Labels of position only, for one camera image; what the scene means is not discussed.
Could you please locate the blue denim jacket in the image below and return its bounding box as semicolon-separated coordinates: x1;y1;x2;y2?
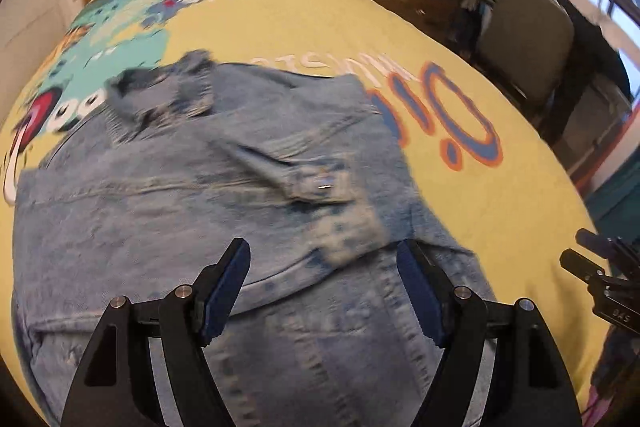
12;49;501;427

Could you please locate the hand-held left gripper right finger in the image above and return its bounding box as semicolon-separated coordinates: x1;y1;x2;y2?
396;239;584;427

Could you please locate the dark patterned cloth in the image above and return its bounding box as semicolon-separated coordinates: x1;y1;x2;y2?
582;326;640;427

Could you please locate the dark garment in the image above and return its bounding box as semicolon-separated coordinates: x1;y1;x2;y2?
545;0;632;145

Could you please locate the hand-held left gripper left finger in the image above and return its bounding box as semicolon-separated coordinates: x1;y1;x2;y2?
60;238;251;427

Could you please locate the yellow printed blanket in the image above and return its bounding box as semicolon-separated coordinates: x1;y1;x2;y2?
0;0;608;427

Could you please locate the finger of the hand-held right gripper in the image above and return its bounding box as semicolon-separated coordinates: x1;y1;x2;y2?
575;229;640;280
559;248;619;286

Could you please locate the grey chair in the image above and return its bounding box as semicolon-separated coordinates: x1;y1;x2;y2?
472;0;576;110

